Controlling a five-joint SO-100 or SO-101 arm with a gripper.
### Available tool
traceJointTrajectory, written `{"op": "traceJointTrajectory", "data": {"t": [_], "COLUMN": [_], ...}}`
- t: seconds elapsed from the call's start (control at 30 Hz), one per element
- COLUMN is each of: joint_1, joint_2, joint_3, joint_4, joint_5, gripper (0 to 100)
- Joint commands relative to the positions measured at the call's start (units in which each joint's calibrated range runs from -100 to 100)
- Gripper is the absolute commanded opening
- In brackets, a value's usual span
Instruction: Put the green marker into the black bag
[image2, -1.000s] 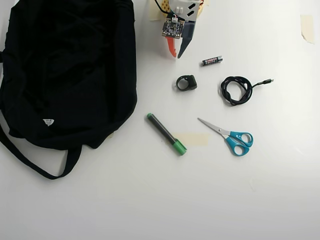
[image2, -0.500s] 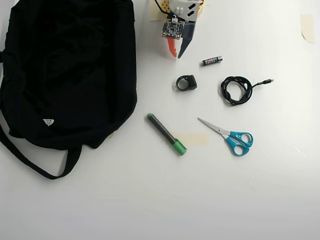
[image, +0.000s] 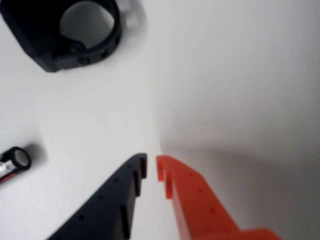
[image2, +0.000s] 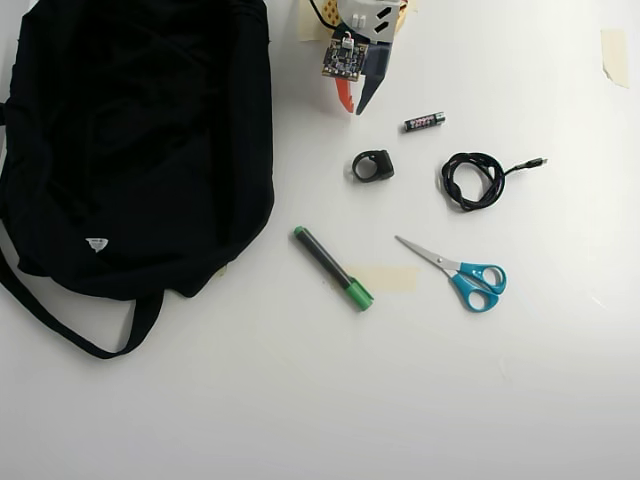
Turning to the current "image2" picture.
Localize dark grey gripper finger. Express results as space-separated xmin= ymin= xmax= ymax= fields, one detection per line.
xmin=355 ymin=73 xmax=390 ymax=117

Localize black AA battery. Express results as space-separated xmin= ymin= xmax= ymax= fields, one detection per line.
xmin=402 ymin=111 xmax=447 ymax=135

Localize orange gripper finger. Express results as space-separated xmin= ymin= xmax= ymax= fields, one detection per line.
xmin=334 ymin=78 xmax=356 ymax=117

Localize torn beige masking tape piece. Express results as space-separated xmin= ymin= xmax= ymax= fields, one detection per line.
xmin=599 ymin=28 xmax=631 ymax=90

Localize blue handled scissors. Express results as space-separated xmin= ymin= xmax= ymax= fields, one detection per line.
xmin=394 ymin=234 xmax=508 ymax=314

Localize black plastic ring clamp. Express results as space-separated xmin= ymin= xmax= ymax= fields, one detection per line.
xmin=349 ymin=148 xmax=396 ymax=184

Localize green capped black marker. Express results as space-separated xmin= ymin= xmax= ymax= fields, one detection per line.
xmin=292 ymin=225 xmax=376 ymax=314

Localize coiled black USB cable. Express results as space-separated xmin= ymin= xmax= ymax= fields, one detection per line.
xmin=439 ymin=152 xmax=550 ymax=213

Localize bare camera circuit board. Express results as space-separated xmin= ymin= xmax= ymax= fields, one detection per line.
xmin=319 ymin=29 xmax=370 ymax=82

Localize narrow beige masking tape piece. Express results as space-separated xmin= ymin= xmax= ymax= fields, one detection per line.
xmin=298 ymin=0 xmax=331 ymax=42

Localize yellow perforated robot base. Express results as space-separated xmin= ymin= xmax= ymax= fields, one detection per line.
xmin=319 ymin=0 xmax=420 ymax=31

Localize wide beige masking tape strip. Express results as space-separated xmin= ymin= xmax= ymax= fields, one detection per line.
xmin=344 ymin=266 xmax=421 ymax=294

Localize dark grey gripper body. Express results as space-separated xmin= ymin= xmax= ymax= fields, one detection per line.
xmin=363 ymin=41 xmax=395 ymax=78

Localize black fabric bag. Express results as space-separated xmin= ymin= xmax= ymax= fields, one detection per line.
xmin=0 ymin=0 xmax=277 ymax=360

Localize thin black camera cable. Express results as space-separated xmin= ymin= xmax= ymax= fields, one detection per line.
xmin=307 ymin=0 xmax=335 ymax=31

